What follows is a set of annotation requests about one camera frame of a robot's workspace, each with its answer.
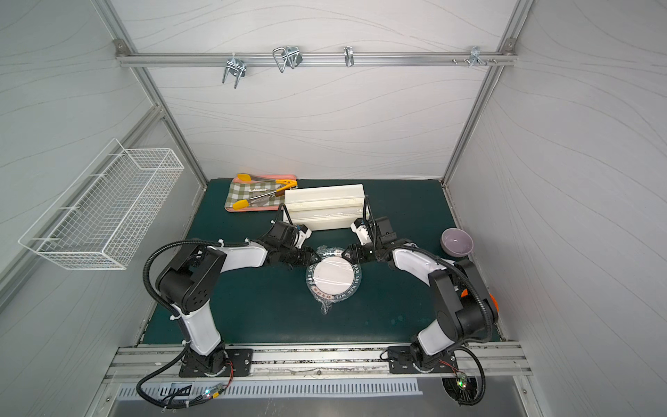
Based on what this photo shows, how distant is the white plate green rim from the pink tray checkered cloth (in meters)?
0.31

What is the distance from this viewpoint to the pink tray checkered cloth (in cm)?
111

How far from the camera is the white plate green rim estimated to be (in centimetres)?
86
